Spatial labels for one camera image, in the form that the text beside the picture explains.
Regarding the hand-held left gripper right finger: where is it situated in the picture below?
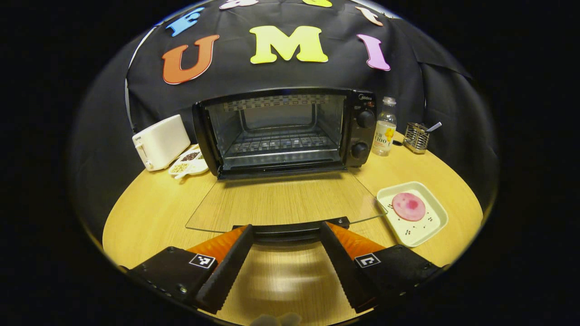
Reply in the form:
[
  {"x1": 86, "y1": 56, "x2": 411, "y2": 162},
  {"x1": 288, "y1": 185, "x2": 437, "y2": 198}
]
[{"x1": 319, "y1": 221, "x2": 447, "y2": 314}]

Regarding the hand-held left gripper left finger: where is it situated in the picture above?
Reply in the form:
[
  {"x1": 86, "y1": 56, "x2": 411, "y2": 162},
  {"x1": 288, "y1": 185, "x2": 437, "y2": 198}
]
[{"x1": 127, "y1": 224, "x2": 254, "y2": 314}]

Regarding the white square plate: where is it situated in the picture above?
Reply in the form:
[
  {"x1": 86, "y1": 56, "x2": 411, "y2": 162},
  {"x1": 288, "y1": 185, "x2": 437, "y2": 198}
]
[{"x1": 377, "y1": 181, "x2": 449, "y2": 248}]

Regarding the pink round food slice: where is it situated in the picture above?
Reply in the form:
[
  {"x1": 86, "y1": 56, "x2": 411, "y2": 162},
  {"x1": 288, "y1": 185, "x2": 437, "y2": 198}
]
[{"x1": 391, "y1": 192, "x2": 426, "y2": 222}]

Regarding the black electric oven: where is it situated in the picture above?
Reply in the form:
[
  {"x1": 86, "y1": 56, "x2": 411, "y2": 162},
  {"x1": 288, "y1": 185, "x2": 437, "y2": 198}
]
[{"x1": 185, "y1": 87, "x2": 389, "y2": 243}]

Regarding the white divided dish with grains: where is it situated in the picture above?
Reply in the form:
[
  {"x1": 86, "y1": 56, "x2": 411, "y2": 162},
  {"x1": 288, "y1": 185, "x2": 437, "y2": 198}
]
[{"x1": 168, "y1": 147, "x2": 210, "y2": 179}]

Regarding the clear bottle with yellow label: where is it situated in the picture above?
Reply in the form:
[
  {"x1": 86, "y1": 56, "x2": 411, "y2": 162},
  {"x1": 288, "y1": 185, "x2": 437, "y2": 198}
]
[{"x1": 372, "y1": 96, "x2": 398, "y2": 157}]

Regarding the white toaster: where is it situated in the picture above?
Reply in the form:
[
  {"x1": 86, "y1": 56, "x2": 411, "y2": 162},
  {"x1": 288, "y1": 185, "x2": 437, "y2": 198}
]
[{"x1": 132, "y1": 114, "x2": 191, "y2": 172}]

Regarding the metal wire utensil holder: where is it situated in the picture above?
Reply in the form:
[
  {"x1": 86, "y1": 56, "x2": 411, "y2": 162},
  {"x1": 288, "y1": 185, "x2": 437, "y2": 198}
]
[{"x1": 402, "y1": 122, "x2": 430, "y2": 154}]

